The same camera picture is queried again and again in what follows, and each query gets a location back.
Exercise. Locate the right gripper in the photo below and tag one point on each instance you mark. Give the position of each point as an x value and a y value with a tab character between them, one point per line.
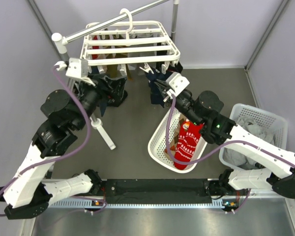
162	85

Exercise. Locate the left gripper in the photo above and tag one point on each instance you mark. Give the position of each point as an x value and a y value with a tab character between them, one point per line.
121	86

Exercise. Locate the navy santa belt sock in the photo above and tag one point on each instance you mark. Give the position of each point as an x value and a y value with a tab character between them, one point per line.
152	77

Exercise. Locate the white clip sock hanger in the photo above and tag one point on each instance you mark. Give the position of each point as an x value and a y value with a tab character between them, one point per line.
130	42

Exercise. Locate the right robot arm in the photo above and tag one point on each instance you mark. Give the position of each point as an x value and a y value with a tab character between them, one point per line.
278	172

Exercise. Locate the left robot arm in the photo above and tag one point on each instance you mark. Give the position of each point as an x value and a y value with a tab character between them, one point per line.
63	134

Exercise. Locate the dark blue sock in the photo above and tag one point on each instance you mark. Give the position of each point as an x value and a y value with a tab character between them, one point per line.
103	103

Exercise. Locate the red hanging sock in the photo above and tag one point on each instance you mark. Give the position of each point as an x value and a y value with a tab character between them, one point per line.
95	47

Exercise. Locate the argyle beige orange sock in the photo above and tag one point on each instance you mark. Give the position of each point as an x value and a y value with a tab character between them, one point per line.
175	132

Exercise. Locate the white rack base foot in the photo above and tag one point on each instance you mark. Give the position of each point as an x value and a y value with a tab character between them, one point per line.
105	135

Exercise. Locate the red patterned christmas sock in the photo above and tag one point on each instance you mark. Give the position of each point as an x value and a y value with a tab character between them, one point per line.
188	138

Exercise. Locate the silver horizontal rack bar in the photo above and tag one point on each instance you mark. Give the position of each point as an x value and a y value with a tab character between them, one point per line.
61	41

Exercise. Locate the far silver rack pole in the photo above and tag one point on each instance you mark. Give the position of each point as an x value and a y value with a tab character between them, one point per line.
174	19

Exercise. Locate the grey clothes in basket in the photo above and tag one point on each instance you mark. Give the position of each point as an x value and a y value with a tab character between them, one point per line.
237	159

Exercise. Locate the white rectangular mesh basket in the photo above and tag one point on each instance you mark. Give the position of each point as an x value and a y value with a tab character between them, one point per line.
269	121

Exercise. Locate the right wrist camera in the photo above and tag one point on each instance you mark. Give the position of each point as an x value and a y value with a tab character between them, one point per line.
177	84

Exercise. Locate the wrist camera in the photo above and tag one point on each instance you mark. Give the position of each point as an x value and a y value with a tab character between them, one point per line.
74	68
177	84

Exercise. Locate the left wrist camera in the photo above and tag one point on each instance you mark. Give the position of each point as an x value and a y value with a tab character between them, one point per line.
74	68

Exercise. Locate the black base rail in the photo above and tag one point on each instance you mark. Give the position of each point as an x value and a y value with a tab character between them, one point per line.
156	191

